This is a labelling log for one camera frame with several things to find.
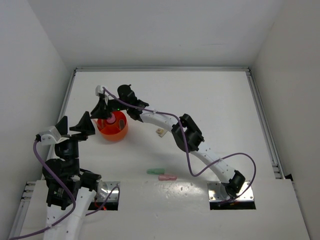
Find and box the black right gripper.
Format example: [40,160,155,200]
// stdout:
[91,96,129,120]

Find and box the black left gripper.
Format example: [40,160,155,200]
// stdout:
[56,110,95,173]

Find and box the pink capped clear bottle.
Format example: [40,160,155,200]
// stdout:
[105,114,117,125]

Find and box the beige white correction tape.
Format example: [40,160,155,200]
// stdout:
[118,119,126,131]

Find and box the green highlighter marker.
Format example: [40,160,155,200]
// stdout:
[146,168,165,175]

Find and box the pink lead refill tube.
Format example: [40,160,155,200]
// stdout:
[92,119,100,129]

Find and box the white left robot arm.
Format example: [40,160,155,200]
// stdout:
[40,112,101,240]

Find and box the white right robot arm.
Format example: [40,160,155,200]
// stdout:
[90,84,246,199]

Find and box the orange round divided container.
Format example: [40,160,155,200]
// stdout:
[97,111,129,142]

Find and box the beige eraser pair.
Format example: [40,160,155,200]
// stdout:
[156,128,168,138]

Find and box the pink highlighter marker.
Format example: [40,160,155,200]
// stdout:
[158,174,177,181]

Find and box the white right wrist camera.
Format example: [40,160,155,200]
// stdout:
[95,85,109,106]

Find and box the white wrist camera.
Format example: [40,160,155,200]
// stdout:
[35,126,70,146]
[95,85,109,106]

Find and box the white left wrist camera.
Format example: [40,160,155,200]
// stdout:
[35,126,70,146]

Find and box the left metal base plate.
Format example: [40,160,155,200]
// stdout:
[95,180,121,203]

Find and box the metal base plate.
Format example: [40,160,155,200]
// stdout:
[207,181,254,203]
[95,180,121,203]

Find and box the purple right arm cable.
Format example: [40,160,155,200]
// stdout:
[102,86,258,202]

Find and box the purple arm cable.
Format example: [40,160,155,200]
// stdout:
[8,139,121,240]
[102,86,258,202]

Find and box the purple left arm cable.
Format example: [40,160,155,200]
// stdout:
[8,139,121,240]

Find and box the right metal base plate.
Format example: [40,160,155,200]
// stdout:
[207,181,254,203]

